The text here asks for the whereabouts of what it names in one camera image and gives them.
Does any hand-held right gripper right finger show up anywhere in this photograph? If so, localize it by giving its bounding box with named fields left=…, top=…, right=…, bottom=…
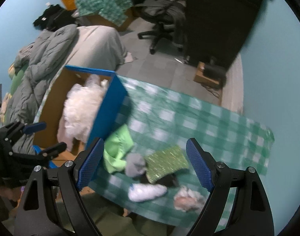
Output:
left=185, top=138, right=274, bottom=236

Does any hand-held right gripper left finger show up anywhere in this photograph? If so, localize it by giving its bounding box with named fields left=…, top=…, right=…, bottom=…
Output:
left=14, top=138, right=105, bottom=236

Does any green checked tablecloth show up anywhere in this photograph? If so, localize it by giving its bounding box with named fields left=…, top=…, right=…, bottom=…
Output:
left=33, top=75, right=275, bottom=228

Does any small cardboard box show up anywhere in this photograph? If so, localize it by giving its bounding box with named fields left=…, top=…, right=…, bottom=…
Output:
left=194, top=61, right=220, bottom=84

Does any black cloth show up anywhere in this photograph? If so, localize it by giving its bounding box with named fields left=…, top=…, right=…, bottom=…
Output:
left=138, top=172, right=180, bottom=188

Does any green checked cloth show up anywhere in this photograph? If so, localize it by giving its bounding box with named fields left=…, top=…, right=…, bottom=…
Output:
left=75, top=0, right=134, bottom=26

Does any blue cardboard box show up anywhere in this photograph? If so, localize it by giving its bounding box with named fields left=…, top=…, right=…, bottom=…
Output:
left=33, top=65, right=128, bottom=170

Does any black floor cable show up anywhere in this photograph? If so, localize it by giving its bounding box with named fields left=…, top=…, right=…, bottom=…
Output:
left=199, top=82, right=222, bottom=99

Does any bed with grey sheet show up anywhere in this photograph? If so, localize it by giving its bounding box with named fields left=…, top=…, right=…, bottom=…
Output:
left=64, top=26, right=129, bottom=72

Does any green pillow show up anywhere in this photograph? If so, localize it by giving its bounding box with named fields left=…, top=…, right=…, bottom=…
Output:
left=10, top=64, right=30, bottom=96

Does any grey quilt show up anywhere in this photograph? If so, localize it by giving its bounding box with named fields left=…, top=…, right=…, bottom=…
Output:
left=4, top=25, right=79, bottom=153

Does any black clothes pile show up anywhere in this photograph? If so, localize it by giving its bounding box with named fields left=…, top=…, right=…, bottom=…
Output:
left=33, top=4, right=78, bottom=32

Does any lime green cloth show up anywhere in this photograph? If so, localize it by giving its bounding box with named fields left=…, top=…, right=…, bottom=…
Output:
left=102, top=124, right=134, bottom=174

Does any black device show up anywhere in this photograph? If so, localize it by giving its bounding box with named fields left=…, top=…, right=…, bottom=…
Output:
left=204, top=63, right=228, bottom=79

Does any white pink tissue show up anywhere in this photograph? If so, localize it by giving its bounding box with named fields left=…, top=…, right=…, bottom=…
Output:
left=173, top=185, right=206, bottom=213

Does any white fluffy stuffing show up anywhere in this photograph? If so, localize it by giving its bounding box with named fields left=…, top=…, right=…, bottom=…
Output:
left=57, top=75, right=111, bottom=150

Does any grey cloth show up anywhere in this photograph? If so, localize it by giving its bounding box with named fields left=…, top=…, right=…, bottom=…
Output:
left=125, top=152, right=147, bottom=177

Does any white plastic bag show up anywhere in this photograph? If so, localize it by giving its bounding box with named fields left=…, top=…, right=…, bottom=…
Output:
left=128, top=183, right=168, bottom=203

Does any green glitter cloth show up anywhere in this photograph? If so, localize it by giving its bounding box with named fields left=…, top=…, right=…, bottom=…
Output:
left=144, top=146, right=190, bottom=183

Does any black cabinet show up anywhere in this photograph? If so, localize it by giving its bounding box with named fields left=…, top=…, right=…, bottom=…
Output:
left=184, top=0, right=268, bottom=70

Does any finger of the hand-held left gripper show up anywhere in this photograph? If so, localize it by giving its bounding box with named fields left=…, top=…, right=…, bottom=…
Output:
left=0, top=122, right=47, bottom=142
left=7, top=142, right=67, bottom=168

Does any black office chair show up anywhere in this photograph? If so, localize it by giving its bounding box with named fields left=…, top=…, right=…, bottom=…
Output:
left=138, top=0, right=187, bottom=54

